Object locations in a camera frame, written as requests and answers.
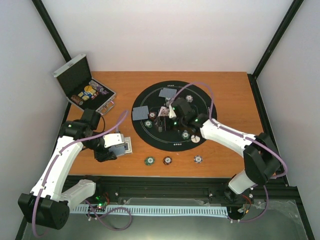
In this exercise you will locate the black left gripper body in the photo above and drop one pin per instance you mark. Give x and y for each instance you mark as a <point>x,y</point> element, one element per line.
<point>99,155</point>

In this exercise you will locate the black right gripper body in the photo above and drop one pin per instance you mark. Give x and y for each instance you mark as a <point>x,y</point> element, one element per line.
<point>180,123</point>

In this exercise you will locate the blue playing card deck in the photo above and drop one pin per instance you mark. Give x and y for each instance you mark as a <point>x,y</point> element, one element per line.
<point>118,150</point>

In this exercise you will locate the blue chip top mat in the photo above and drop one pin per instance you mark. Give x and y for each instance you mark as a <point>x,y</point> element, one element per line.
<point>189,98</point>

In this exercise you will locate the king face-up card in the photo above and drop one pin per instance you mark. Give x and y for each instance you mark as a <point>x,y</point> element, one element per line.
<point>164,112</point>

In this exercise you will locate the white dealer button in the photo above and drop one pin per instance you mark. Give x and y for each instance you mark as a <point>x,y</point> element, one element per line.
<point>195,139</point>

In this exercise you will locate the dealt card top mat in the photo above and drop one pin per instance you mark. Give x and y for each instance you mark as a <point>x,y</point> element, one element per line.
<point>167,93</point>

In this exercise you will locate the dealt card mat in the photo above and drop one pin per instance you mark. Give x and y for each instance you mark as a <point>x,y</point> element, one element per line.
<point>140,113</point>
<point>167,93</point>

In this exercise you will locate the red chip mat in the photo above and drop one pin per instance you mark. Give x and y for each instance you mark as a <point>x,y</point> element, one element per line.
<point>152,115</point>

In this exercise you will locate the blue white poker chip stack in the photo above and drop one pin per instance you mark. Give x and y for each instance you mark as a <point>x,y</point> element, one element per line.
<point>198,159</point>

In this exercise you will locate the red brown poker chip stack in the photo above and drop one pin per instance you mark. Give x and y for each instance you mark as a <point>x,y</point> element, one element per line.
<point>167,160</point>

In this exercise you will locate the green poker chip stack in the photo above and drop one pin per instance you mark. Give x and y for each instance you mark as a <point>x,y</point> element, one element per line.
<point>149,161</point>

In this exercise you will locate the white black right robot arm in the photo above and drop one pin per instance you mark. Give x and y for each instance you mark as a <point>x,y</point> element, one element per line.
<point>258,151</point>

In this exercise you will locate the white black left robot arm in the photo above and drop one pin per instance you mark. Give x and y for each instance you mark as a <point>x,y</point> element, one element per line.
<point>47,204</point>

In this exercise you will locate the round black poker mat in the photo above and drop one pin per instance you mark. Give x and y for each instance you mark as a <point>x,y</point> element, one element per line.
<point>170,141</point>

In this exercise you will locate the white playing card box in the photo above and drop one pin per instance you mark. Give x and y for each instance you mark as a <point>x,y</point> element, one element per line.
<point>127,145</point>

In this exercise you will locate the chips in case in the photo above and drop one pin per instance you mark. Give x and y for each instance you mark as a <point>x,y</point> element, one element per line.
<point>90,94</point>

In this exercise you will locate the aluminium poker case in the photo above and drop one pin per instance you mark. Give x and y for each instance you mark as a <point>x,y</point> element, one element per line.
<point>76,72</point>

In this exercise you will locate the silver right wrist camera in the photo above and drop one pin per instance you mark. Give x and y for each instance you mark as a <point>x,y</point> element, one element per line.
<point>172,114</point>

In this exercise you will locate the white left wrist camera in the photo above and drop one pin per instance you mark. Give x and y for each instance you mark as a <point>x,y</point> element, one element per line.
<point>113,139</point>

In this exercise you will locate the light blue cable duct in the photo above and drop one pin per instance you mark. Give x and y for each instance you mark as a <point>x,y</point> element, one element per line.
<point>164,211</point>

